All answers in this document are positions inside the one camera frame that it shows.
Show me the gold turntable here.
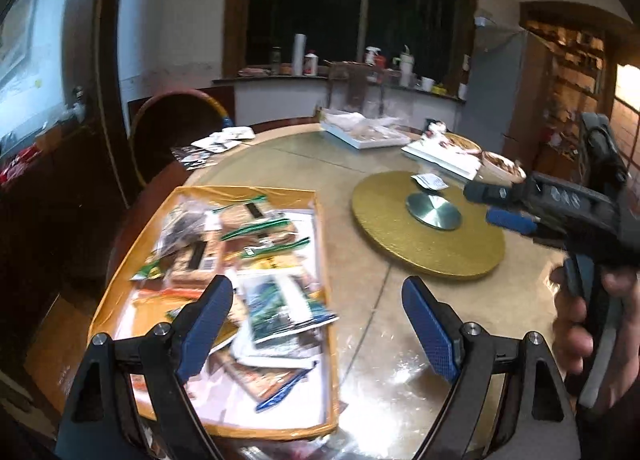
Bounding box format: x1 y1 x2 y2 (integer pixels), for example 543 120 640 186
350 169 506 282

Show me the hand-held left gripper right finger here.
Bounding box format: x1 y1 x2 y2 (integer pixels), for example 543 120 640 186
401 275 583 460

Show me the lattice door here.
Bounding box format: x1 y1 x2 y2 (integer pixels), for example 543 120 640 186
609 62 640 176

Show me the plate with food scraps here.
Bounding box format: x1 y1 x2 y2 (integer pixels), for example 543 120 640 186
479 150 528 182

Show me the small clear packet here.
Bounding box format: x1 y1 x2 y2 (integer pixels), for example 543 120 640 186
169 144 217 169

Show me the gold-rimmed plate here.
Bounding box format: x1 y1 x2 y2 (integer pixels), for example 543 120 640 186
442 133 484 157

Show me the person's right hand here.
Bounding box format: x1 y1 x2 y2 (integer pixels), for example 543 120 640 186
550 265 640 411

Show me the white plastic roll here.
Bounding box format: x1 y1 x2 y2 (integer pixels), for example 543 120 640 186
292 33 307 76

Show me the pile of snack packets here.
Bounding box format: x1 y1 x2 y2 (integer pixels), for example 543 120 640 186
131 192 339 414

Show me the wooden shelf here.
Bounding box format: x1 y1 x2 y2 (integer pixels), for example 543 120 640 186
519 0 617 182

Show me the slatted wooden chair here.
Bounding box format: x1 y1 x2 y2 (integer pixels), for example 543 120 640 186
327 62 389 112

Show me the crumpled white tissue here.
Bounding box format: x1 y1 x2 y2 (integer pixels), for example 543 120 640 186
191 125 256 154

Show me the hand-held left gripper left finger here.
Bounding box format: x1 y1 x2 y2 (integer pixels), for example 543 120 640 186
55 274 236 460

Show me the white thermos jug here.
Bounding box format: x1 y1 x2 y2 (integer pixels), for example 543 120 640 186
393 45 417 88

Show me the white tray with red scraps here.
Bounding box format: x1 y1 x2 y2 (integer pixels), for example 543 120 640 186
401 121 484 180

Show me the gold-rimmed tray box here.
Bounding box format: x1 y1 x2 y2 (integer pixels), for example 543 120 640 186
87 185 342 442

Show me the white printed snack packet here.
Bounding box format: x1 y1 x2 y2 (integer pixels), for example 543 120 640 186
412 172 449 191

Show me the dark window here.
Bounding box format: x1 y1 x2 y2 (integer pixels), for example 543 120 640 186
244 0 472 72

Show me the round-backed wooden chair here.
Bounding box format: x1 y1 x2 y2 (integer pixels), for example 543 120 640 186
130 87 237 187

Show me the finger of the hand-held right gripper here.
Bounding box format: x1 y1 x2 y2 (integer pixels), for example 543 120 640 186
462 180 538 207
485 207 541 237

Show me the white tray with wrapped food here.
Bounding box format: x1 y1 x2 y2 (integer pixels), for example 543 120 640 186
319 109 426 150

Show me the grey refrigerator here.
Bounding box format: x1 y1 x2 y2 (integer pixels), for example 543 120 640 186
457 22 532 152

